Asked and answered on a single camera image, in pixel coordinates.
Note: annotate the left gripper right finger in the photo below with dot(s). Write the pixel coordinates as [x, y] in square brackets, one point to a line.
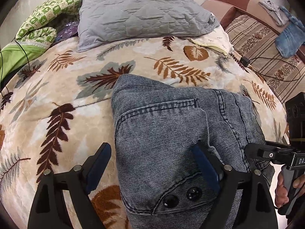
[256, 208]

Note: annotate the grey acid-wash denim pants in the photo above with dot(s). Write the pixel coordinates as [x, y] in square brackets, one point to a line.
[156, 126]

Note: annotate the person's right hand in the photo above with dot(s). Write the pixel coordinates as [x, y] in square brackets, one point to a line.
[281, 192]

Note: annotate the leaf pattern bed blanket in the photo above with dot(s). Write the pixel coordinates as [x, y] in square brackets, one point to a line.
[57, 110]

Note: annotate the black power adapter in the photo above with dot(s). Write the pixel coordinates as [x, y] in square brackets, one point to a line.
[244, 61]

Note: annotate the blue jeans on sofa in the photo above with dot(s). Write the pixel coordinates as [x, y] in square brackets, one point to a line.
[292, 38]

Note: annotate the striped floral sofa cushion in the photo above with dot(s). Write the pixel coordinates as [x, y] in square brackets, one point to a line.
[284, 76]

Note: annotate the cream white folded cloth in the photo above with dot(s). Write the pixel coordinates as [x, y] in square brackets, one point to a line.
[217, 40]

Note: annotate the grey cloth on sofa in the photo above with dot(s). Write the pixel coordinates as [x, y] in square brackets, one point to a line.
[275, 12]

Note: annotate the green patterned quilt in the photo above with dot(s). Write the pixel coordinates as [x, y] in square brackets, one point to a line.
[36, 34]

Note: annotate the purple cloth behind pillow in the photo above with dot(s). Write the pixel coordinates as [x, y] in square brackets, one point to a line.
[69, 30]

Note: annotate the grey quilted pillow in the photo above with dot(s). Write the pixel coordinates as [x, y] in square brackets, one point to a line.
[104, 21]

